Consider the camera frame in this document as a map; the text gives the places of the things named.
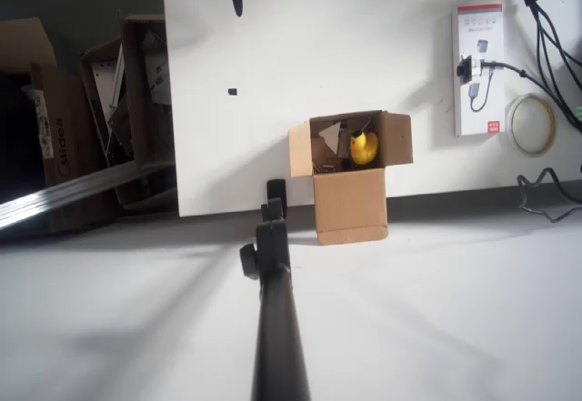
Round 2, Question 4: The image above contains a Midea cardboard box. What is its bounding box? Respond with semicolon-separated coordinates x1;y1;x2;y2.
28;61;123;235

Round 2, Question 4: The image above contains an open cardboard box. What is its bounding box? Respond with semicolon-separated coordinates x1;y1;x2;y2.
287;109;414;246

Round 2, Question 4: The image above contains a black webcam cable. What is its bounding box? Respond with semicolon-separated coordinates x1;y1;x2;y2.
477;58;582;124

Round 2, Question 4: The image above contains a white product box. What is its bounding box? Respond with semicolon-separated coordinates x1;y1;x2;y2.
451;3;506;138

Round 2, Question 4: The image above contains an aluminium extrusion bar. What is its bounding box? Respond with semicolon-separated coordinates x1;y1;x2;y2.
0;160;176;234

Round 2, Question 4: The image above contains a yellow rubber duck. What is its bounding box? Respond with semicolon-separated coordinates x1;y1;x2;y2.
348;130;379;166

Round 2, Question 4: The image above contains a cardboard box with metal parts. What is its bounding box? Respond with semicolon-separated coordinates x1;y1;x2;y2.
78;13;179;214

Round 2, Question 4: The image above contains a clear tape roll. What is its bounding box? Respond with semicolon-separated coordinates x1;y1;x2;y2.
505;93;557;158

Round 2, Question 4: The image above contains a black camera stand pole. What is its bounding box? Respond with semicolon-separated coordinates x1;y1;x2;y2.
239;177;314;401

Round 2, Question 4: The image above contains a small black webcam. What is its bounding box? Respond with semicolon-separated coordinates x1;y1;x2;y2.
456;53;484;85

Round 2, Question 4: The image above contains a thin kinked black cable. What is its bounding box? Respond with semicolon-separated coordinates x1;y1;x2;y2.
516;166;582;224

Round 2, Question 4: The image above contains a perforated metal plate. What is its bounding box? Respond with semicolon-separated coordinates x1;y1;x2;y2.
89;45;127;165

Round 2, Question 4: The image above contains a plain brown cardboard box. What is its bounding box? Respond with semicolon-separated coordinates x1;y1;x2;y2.
0;17;59;77

